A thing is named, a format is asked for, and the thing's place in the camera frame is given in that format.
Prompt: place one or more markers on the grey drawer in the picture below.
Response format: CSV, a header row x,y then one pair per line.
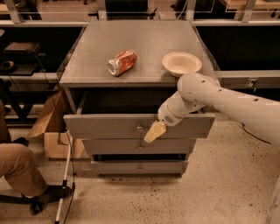
x,y
133,126
139,167
137,146

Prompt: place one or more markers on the person's leg in khaki trousers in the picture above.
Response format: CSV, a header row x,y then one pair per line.
x,y
18,164

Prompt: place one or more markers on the light wooden box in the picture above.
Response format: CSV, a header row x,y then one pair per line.
x,y
57,144

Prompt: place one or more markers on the grey bottom drawer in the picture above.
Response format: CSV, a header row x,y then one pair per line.
x,y
139,167

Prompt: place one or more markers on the crushed orange soda can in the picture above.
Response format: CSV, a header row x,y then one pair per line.
x,y
122,62

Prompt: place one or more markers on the white paper bowl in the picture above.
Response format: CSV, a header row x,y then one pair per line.
x,y
179,63

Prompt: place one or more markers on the grey drawer cabinet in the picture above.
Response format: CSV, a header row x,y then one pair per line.
x,y
122,100

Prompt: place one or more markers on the grey top drawer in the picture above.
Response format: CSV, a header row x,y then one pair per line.
x,y
133,126

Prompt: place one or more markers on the brown cardboard box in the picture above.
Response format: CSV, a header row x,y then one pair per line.
x,y
50,118

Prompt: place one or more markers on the grey middle drawer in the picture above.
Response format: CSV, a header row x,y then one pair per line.
x,y
137,146

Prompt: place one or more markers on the black office chair base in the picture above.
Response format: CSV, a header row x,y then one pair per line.
x,y
35,206

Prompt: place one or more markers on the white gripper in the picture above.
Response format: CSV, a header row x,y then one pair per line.
x,y
166,116

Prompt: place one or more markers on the white metal pole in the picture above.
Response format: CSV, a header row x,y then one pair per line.
x,y
64,180

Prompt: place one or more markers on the black shoe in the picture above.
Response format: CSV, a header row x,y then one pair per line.
x,y
54,193

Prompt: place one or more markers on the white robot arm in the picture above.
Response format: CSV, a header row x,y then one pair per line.
x,y
233,176

